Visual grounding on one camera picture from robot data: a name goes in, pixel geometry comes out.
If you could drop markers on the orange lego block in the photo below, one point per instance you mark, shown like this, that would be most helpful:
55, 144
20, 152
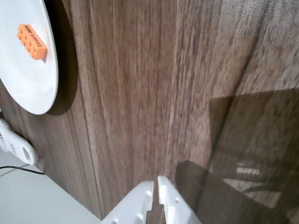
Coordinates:
32, 43

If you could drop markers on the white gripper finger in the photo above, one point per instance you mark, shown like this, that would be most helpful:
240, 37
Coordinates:
177, 207
130, 205

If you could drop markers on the white plastic clamp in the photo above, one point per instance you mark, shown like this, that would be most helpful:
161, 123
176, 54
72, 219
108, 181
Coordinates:
16, 142

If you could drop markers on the white round plate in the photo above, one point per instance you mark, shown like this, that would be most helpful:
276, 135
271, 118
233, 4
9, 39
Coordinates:
28, 81

